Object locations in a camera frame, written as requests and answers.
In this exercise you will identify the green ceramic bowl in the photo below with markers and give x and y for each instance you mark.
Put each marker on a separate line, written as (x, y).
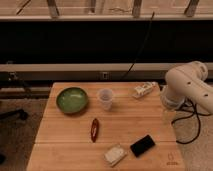
(72, 100)

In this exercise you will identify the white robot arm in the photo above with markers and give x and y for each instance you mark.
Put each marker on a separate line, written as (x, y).
(187, 81)

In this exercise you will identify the clear plastic cup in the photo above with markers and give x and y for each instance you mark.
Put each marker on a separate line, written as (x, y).
(105, 97)

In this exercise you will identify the red brown pepper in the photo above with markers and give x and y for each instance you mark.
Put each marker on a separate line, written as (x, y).
(94, 129)

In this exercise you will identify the black smartphone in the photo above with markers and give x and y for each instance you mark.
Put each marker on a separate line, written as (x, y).
(142, 145)

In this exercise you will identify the white rectangular sponge block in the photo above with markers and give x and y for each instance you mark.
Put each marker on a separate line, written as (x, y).
(115, 154)

